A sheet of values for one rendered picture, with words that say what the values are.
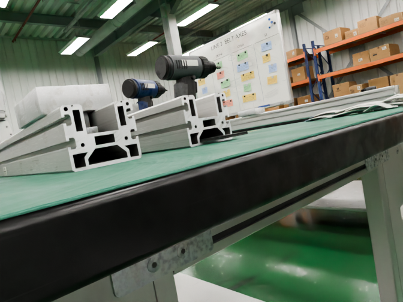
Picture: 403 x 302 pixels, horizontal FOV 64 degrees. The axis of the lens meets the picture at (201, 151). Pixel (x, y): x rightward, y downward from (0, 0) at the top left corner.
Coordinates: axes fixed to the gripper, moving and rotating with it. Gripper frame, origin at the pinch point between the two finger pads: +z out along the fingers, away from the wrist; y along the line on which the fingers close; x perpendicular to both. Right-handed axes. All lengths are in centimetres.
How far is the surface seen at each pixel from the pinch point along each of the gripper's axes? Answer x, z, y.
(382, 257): 102, 31, -45
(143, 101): 43, -12, -34
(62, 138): 86, -1, 5
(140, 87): 45, -15, -32
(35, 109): 78, -6, 6
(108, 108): 86, -5, -2
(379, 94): 60, -2, -164
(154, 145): 77, 2, -14
